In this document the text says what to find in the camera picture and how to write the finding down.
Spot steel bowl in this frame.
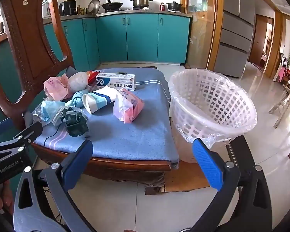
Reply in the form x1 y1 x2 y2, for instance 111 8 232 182
87 0 101 14

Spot pink paper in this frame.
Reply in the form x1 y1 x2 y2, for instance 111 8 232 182
43 75 74 101

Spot blue striped seat cushion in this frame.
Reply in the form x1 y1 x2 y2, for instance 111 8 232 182
24 68 180 165

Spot pink hanging cloth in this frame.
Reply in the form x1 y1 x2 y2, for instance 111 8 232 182
278 66 286 83

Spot carved wooden chair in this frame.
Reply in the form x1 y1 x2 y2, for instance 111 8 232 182
0 0 180 195

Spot black air fryer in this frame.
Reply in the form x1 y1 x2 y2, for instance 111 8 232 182
59 0 77 16

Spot white tissue ball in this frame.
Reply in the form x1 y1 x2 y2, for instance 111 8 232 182
68 72 89 90

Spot teal kitchen cabinets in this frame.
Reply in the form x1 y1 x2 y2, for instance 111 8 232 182
0 12 192 126

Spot dark green bag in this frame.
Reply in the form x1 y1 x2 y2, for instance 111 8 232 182
60 106 89 137

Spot flat brown cardboard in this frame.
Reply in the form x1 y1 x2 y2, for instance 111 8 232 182
164 161 211 194

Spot grey refrigerator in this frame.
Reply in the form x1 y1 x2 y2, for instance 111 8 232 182
214 0 256 79

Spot pink plastic packet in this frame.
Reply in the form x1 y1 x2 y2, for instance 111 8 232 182
113 88 145 124

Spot light blue plastic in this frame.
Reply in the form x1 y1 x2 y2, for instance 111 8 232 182
33 100 66 126

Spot wooden framed glass door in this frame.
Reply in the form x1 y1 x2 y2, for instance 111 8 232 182
180 0 224 71

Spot black clay pot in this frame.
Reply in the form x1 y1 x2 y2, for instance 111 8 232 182
166 2 183 12

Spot light blue wrapper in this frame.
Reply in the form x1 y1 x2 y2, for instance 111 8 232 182
65 89 89 108

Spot brown wooden door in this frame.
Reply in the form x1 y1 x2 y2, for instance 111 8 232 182
246 14 274 70

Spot wooden bench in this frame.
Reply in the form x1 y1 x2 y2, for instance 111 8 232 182
268 84 290 129

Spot clear plastic bin liner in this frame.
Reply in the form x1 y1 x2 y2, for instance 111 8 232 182
168 68 258 150

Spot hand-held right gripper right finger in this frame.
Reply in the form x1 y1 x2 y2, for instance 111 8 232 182
184 138 273 232

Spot white plastic mesh bin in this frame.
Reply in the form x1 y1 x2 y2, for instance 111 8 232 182
168 68 258 163

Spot black wok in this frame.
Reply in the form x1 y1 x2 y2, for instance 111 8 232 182
101 0 124 11

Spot person's left hand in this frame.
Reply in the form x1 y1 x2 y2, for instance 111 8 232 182
0 181 14 214

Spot white and blue ointment box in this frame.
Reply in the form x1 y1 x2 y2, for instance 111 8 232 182
96 72 136 91

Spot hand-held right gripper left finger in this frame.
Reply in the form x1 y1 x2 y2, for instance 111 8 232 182
13 139 97 232

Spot white and blue paper cup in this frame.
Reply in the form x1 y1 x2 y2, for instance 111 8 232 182
82 87 118 114

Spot red snack wrapper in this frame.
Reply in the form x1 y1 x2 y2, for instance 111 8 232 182
86 71 99 85

